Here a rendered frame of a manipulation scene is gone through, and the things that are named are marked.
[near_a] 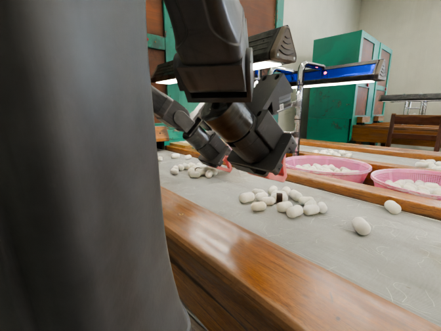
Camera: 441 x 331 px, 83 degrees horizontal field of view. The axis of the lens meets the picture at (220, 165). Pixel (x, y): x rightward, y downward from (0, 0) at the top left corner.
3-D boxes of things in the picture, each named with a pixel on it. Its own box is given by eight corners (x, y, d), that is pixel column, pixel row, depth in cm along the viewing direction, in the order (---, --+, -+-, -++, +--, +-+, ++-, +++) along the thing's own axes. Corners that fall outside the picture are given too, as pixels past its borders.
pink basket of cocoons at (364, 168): (368, 212, 65) (373, 177, 63) (270, 196, 78) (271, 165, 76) (367, 186, 88) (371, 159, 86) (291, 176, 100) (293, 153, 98)
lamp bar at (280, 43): (275, 58, 52) (276, 20, 50) (149, 83, 99) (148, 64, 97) (297, 63, 57) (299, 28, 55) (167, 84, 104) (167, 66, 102)
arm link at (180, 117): (216, 115, 77) (188, 86, 71) (229, 115, 69) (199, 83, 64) (192, 144, 75) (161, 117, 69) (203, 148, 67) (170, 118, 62)
